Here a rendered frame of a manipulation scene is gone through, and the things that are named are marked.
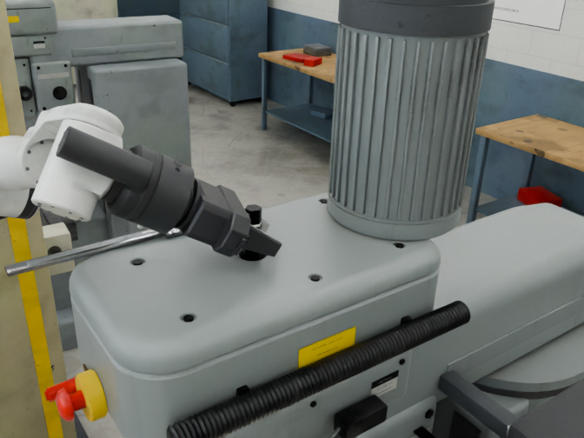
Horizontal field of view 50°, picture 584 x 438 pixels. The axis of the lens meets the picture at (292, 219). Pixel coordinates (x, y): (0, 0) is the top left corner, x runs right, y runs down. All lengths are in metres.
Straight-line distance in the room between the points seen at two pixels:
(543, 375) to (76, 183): 0.88
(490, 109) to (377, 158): 5.09
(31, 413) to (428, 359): 2.32
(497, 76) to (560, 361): 4.68
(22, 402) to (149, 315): 2.34
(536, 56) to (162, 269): 4.99
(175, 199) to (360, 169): 0.27
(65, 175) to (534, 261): 0.81
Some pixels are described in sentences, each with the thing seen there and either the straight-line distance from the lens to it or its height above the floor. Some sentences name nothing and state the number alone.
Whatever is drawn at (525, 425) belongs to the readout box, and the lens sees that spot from 0.88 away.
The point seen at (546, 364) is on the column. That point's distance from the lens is 1.27.
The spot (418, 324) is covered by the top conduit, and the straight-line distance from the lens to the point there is 0.86.
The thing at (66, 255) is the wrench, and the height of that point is 1.90.
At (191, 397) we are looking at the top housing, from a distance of 0.72.
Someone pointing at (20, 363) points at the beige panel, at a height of 0.57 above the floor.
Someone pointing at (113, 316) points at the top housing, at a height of 1.89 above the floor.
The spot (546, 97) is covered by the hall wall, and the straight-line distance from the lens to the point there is 5.56.
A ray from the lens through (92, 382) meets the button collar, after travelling 0.80.
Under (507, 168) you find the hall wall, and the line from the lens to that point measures 5.88.
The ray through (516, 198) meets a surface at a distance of 5.49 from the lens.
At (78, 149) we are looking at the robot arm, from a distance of 0.67.
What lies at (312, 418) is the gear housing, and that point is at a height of 1.69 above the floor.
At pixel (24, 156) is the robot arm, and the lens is 0.80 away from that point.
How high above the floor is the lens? 2.30
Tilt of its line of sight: 26 degrees down
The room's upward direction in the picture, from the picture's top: 2 degrees clockwise
